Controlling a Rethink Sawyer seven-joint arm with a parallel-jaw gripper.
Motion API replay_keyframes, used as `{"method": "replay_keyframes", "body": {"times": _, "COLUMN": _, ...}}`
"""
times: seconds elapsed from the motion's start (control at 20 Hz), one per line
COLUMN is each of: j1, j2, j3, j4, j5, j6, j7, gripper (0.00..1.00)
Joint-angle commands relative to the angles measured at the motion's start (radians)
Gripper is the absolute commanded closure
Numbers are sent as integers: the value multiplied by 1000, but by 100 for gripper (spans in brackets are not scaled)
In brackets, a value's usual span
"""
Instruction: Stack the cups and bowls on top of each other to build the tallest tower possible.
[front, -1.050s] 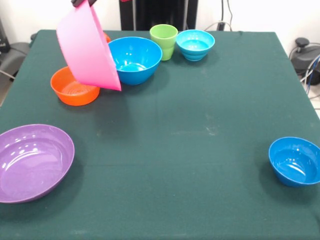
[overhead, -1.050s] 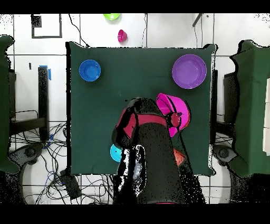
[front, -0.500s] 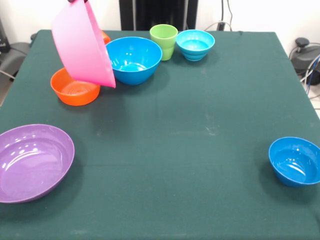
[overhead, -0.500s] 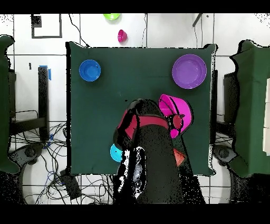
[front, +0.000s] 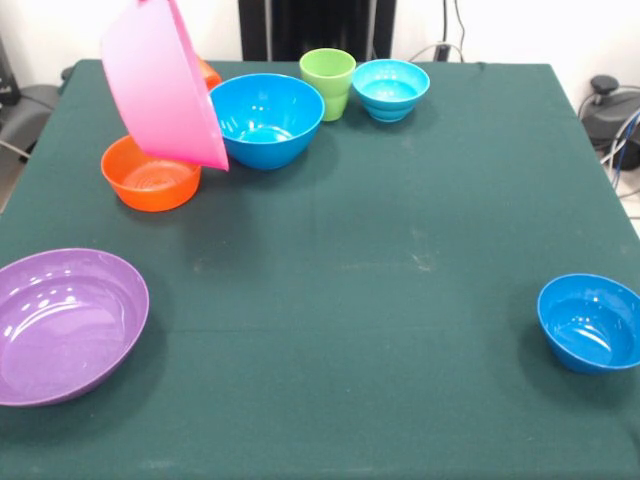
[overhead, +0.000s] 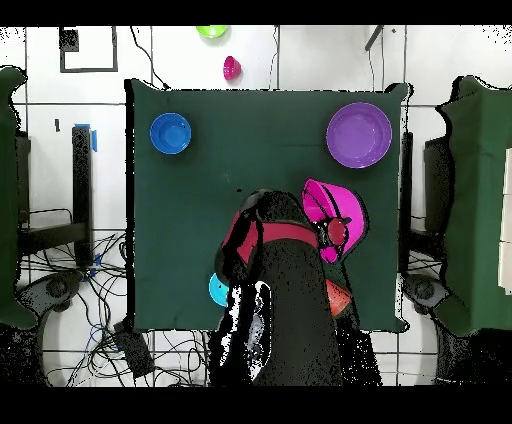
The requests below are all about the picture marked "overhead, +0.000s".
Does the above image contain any large purple plastic bowl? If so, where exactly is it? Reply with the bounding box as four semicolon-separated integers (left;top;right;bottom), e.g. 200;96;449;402
325;101;394;170

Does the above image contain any small dark blue bowl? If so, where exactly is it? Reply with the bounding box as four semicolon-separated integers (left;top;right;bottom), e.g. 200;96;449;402
149;112;193;156

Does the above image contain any green bowl on floor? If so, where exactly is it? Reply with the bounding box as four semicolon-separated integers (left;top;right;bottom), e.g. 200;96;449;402
195;25;230;40

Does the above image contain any green cloth side table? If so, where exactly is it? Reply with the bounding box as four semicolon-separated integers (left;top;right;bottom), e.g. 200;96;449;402
435;75;512;337
0;65;39;331

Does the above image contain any large pink plastic bowl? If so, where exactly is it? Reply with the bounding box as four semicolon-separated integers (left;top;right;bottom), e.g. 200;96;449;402
301;178;370;265

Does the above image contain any small cyan ribbed bowl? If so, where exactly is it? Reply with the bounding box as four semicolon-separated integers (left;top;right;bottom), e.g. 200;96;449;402
208;272;230;308

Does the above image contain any tangle of black cables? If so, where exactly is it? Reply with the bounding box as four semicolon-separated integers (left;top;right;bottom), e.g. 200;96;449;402
19;231;217;387

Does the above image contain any white box stack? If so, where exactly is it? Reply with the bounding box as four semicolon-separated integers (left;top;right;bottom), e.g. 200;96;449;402
497;147;512;295

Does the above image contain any orange plastic cup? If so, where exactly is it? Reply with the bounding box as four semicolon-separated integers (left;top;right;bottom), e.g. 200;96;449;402
324;278;354;318

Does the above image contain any dark green tablecloth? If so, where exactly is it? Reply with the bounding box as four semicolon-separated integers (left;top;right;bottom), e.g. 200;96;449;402
125;77;409;335

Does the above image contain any small magenta bowl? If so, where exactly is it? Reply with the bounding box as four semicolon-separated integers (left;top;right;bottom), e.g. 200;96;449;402
222;55;243;82

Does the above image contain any thin black floor cable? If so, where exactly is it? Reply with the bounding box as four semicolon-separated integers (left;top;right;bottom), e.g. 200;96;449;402
129;26;169;90

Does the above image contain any black metal stand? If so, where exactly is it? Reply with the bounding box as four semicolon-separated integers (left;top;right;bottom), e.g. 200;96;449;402
17;125;95;267

